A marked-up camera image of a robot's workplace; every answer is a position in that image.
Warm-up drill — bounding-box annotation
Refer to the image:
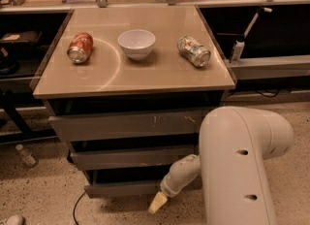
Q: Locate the white spray bottle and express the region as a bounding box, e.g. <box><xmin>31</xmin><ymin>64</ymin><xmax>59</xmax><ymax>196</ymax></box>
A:
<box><xmin>230</xmin><ymin>36</ymin><xmax>245</xmax><ymax>64</ymax></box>

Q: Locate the white shoe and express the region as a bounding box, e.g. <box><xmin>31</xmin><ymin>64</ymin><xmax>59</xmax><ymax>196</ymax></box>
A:
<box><xmin>0</xmin><ymin>214</ymin><xmax>24</xmax><ymax>225</ymax></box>

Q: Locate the grey top drawer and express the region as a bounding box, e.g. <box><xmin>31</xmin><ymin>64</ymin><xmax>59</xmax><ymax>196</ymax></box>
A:
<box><xmin>49</xmin><ymin>108</ymin><xmax>212</xmax><ymax>142</ymax></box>

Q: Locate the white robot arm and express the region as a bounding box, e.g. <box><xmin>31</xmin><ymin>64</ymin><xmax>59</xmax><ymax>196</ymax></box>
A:
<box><xmin>148</xmin><ymin>107</ymin><xmax>294</xmax><ymax>225</ymax></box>

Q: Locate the silver green soda can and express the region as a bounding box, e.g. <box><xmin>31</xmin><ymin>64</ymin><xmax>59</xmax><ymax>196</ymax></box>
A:
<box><xmin>177</xmin><ymin>36</ymin><xmax>211</xmax><ymax>68</ymax></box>

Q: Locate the grey middle drawer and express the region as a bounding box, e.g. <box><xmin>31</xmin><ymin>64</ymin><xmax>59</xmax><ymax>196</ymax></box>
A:
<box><xmin>71</xmin><ymin>145</ymin><xmax>198</xmax><ymax>171</ymax></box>

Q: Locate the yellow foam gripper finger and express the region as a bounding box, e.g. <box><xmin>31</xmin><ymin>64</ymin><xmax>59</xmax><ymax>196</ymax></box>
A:
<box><xmin>148</xmin><ymin>191</ymin><xmax>168</xmax><ymax>214</ymax></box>

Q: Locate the white bowl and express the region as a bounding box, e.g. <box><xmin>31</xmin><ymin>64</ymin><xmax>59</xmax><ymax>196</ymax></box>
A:
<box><xmin>118</xmin><ymin>29</ymin><xmax>156</xmax><ymax>61</ymax></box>

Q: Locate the grey drawer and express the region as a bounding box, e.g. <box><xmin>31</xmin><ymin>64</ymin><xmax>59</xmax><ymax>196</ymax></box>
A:
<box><xmin>71</xmin><ymin>145</ymin><xmax>198</xmax><ymax>171</ymax></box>
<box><xmin>83</xmin><ymin>169</ymin><xmax>203</xmax><ymax>200</ymax></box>
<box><xmin>49</xmin><ymin>108</ymin><xmax>212</xmax><ymax>142</ymax></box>

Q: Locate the orange soda can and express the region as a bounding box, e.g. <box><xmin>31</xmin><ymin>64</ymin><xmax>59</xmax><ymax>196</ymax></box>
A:
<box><xmin>67</xmin><ymin>32</ymin><xmax>93</xmax><ymax>64</ymax></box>

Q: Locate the grey bottom drawer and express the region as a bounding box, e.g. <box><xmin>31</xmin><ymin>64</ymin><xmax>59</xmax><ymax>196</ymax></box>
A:
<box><xmin>83</xmin><ymin>169</ymin><xmax>203</xmax><ymax>200</ymax></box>

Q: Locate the black floor cable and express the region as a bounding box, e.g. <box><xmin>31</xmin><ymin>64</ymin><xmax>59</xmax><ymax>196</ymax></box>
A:
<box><xmin>72</xmin><ymin>191</ymin><xmax>87</xmax><ymax>225</ymax></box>

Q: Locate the grey drawer cabinet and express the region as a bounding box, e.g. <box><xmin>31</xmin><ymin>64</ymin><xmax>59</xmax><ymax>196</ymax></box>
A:
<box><xmin>29</xmin><ymin>5</ymin><xmax>237</xmax><ymax>199</ymax></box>

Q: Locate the clear plastic water bottle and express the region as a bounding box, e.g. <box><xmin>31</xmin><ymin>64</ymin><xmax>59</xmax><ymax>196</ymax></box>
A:
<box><xmin>15</xmin><ymin>145</ymin><xmax>38</xmax><ymax>168</ymax></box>

